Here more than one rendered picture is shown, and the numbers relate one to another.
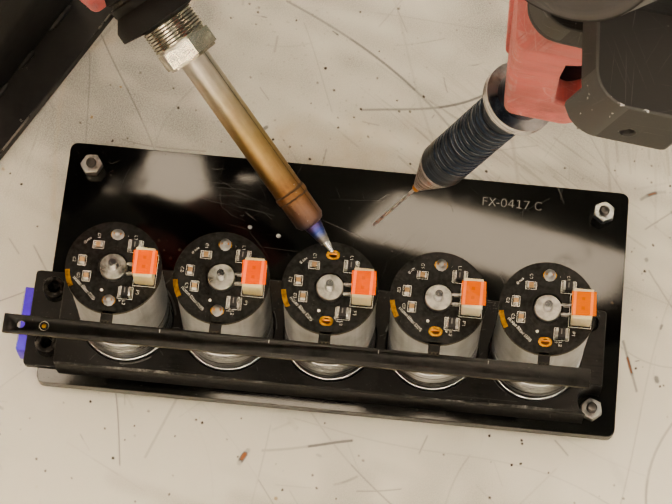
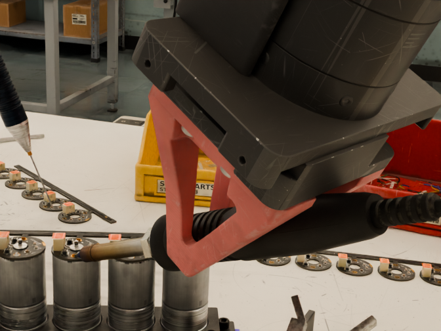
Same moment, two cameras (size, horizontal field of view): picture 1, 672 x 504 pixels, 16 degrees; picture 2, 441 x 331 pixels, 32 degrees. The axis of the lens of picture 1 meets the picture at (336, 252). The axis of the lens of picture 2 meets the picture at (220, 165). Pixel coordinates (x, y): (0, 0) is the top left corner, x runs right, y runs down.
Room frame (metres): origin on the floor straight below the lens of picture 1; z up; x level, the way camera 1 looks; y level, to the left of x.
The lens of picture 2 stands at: (0.55, 0.01, 0.98)
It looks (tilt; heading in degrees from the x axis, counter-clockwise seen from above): 20 degrees down; 170
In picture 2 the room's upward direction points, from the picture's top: 3 degrees clockwise
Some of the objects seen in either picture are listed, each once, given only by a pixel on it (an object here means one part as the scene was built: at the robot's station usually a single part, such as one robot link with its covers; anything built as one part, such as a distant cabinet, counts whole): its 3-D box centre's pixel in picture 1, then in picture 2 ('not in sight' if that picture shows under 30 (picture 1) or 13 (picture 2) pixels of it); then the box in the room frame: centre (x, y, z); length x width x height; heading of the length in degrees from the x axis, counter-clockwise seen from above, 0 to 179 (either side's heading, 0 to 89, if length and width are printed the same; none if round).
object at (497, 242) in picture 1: (336, 292); not in sight; (0.21, 0.00, 0.76); 0.16 x 0.07 x 0.01; 84
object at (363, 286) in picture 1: (359, 286); (60, 242); (0.19, -0.01, 0.82); 0.01 x 0.01 x 0.01; 84
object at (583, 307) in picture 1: (578, 307); not in sight; (0.19, -0.06, 0.82); 0.01 x 0.01 x 0.01; 84
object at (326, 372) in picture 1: (330, 317); (77, 291); (0.19, 0.00, 0.79); 0.02 x 0.02 x 0.05
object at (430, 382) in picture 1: (434, 327); (21, 289); (0.19, -0.03, 0.79); 0.02 x 0.02 x 0.05
